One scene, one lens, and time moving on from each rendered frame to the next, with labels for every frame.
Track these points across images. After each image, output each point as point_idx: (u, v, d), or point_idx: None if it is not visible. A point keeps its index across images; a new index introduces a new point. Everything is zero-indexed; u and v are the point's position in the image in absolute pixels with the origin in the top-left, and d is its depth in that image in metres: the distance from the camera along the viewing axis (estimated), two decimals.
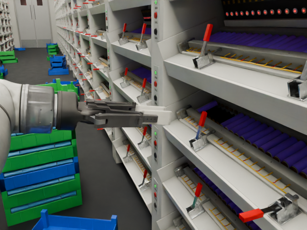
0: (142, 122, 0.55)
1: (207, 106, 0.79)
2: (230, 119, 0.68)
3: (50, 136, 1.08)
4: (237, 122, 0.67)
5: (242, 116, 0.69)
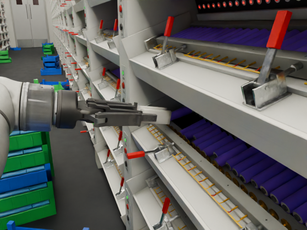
0: None
1: None
2: (195, 129, 0.60)
3: (17, 142, 1.00)
4: (207, 130, 0.58)
5: (209, 126, 0.60)
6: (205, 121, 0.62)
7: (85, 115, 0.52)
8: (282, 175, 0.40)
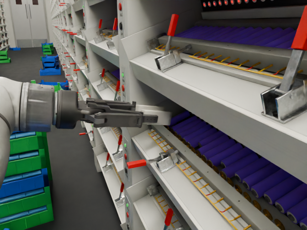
0: None
1: (177, 118, 0.67)
2: (200, 136, 0.56)
3: (12, 146, 0.96)
4: (213, 136, 0.54)
5: (215, 132, 0.56)
6: (210, 126, 0.58)
7: (85, 115, 0.52)
8: (300, 190, 0.36)
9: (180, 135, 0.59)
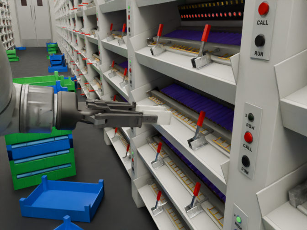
0: (141, 122, 0.55)
1: (168, 87, 1.03)
2: (181, 95, 0.93)
3: None
4: (185, 96, 0.91)
5: (190, 92, 0.93)
6: (188, 90, 0.95)
7: None
8: (221, 112, 0.73)
9: (170, 95, 0.96)
